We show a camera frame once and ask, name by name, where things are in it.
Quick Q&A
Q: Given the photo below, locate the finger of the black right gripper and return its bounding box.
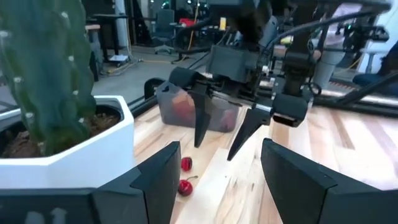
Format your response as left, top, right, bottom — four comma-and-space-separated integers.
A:
168, 65, 216, 149
226, 92, 310, 162

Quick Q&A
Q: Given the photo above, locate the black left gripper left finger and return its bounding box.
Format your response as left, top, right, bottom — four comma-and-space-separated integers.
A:
91, 141, 182, 224

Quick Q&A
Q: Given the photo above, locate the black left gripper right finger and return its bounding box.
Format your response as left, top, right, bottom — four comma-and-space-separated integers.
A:
260, 138, 343, 224

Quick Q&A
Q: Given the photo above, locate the grey plastic tupperware container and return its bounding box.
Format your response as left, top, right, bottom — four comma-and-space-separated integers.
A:
155, 81, 241, 133

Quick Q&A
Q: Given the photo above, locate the orange toy fruit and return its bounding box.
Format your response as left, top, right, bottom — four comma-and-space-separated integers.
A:
172, 92, 196, 124

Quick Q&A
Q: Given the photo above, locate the pink toy fruit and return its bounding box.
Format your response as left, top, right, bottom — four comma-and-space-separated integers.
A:
218, 108, 238, 132

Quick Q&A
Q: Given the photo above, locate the dark red toy cherry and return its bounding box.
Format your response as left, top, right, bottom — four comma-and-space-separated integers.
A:
180, 156, 193, 172
177, 175, 199, 197

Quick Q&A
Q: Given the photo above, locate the white hexagonal planter pot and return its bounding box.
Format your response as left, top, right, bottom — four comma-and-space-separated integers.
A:
0, 95, 136, 190

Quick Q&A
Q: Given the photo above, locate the black office chair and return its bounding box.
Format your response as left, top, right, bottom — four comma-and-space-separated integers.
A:
153, 8, 177, 55

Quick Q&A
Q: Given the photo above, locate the green cactus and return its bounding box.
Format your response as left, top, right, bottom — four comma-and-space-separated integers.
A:
0, 0, 98, 157

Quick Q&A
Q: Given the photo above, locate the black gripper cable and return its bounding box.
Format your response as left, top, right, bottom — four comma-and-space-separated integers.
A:
266, 10, 393, 51

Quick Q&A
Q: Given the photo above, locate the black aluminium table frame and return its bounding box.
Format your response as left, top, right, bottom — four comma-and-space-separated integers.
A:
128, 70, 398, 119

